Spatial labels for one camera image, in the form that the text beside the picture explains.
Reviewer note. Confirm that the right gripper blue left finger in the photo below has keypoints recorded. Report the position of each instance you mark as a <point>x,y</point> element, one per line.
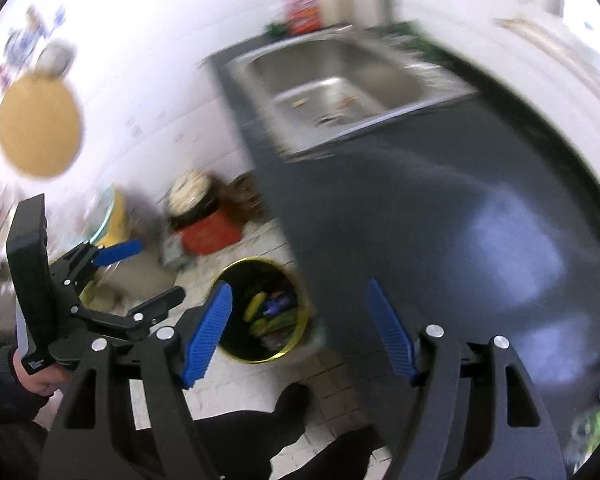
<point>209,323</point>

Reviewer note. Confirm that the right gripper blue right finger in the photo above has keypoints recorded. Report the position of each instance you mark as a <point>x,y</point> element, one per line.
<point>398,344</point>

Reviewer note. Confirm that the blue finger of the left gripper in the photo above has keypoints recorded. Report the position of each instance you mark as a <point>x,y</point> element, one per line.
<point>110,255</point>

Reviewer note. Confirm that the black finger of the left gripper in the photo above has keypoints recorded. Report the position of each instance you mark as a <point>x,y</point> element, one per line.
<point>156,309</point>

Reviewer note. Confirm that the black yellow trash bin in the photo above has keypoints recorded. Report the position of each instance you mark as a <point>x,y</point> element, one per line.
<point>270,312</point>

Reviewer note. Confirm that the person's left hand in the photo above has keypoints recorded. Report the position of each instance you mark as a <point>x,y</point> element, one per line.
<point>44,382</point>

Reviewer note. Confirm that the red box on floor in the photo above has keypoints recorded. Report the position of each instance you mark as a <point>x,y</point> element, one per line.
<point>210,234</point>

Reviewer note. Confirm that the round wooden board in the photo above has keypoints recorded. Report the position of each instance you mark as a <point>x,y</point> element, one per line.
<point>41,128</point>

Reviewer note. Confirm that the stainless steel sink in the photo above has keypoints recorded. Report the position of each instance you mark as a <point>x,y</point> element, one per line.
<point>323,88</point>

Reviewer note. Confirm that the green scrub cloth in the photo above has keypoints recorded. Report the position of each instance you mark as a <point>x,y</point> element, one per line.
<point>277,30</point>

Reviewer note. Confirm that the red pink soap bottle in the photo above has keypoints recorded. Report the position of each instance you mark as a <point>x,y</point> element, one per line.
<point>303,16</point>

